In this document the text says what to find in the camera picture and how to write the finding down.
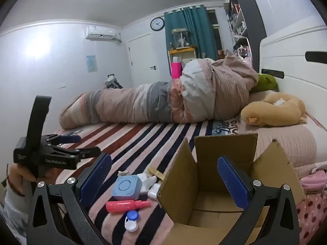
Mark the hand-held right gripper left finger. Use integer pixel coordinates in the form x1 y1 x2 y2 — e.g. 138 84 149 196
27 153 113 245

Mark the pink ribbed pillow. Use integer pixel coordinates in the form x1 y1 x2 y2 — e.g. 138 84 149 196
237 125 320 168

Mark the rolled pink grey duvet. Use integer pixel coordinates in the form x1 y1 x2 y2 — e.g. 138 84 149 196
59 50 259 130

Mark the brown cardboard box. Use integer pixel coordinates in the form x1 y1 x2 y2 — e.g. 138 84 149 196
156 133 306 245

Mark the blue white contact lens case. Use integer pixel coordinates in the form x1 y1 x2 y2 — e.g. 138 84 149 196
124 210 140 232

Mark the white door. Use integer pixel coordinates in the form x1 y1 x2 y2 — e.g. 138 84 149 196
127 34 160 89

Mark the pink pouch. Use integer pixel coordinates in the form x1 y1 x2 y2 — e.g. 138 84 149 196
299 170 327 189

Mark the white air conditioner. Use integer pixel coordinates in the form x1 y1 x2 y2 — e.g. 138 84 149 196
85 26 115 41

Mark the yellow shelf rack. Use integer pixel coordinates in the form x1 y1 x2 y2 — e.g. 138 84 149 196
167 45 197 76

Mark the dark tall bookshelf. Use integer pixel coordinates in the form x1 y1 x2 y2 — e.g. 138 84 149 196
223 0 267 57

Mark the wall poster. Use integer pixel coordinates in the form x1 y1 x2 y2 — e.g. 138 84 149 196
86 55 98 72

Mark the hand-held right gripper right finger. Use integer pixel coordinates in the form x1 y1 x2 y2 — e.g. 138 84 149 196
217 156 300 245

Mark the striped fleece blanket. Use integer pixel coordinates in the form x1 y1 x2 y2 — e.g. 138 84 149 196
42 119 246 245

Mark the person's left forearm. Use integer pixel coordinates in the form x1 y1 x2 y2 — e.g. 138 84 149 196
0 180 35 226

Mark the exercise machine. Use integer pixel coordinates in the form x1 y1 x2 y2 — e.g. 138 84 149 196
104 73 123 90

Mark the white headboard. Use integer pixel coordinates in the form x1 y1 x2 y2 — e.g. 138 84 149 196
259 25 327 164

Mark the gold rectangular box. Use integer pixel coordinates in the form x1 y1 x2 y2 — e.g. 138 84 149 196
148 167 165 181

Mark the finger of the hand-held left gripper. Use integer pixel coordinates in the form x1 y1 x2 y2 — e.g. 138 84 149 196
52 146 102 159
44 133 82 144

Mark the tan plush toy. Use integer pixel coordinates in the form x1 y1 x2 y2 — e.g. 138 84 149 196
241 92 307 127

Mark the round wall clock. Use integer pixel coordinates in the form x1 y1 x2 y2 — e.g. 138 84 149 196
150 17 165 31

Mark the window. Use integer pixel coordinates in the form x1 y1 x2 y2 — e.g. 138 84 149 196
207 9 223 54

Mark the teal curtain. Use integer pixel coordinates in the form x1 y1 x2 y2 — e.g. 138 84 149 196
163 5 214 60

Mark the glass display case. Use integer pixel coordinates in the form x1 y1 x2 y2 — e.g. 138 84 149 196
172 29 191 49

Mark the pink spray bottle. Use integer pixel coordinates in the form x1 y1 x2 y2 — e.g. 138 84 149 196
106 199 151 213

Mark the person's left hand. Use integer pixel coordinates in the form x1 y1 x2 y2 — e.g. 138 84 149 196
7 164 60 187

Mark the blue square case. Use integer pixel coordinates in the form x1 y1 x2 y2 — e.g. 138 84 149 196
112 176 144 201

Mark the polka dot bed sheet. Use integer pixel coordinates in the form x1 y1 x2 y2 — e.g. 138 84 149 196
296 186 327 245

